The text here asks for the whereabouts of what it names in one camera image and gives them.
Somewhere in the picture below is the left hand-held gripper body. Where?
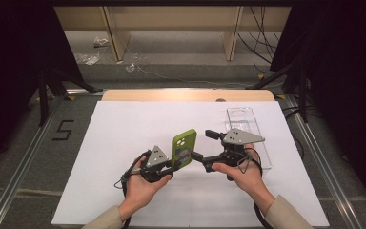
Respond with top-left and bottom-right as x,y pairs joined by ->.
140,145 -> 173,184

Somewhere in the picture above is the black metal stand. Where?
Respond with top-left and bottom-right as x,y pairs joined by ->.
37,66 -> 104,128
246,41 -> 310,124

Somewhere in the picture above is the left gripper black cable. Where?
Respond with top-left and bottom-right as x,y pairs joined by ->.
113,149 -> 153,229

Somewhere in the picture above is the clear ridged plastic rack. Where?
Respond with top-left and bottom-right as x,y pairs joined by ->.
225,107 -> 274,170

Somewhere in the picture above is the green cartoon phone case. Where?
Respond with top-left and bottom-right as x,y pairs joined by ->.
171,128 -> 198,170

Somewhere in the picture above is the bundle of black cables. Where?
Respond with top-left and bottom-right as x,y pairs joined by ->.
237,6 -> 281,74

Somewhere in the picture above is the person's left hand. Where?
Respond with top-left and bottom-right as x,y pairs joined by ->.
124,156 -> 173,208

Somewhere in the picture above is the person's right hand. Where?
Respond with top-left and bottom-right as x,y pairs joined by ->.
212,144 -> 273,204

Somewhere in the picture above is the light wooden bench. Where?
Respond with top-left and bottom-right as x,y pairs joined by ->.
53,6 -> 292,62

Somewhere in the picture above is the metal floor rail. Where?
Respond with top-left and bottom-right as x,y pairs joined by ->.
0,89 -> 104,229
284,94 -> 365,229

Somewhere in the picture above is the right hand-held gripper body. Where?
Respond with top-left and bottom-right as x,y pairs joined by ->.
220,128 -> 266,168

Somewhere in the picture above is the thin white floor wire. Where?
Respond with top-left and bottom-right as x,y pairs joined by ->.
123,47 -> 258,88

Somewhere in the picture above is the small crumpled plastic wrapper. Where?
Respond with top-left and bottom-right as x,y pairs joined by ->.
93,36 -> 110,48

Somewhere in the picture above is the large clear plastic wrapper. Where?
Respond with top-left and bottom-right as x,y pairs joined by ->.
75,52 -> 101,67

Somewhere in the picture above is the black curtain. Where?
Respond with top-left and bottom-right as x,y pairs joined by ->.
269,0 -> 366,218
0,0 -> 84,170

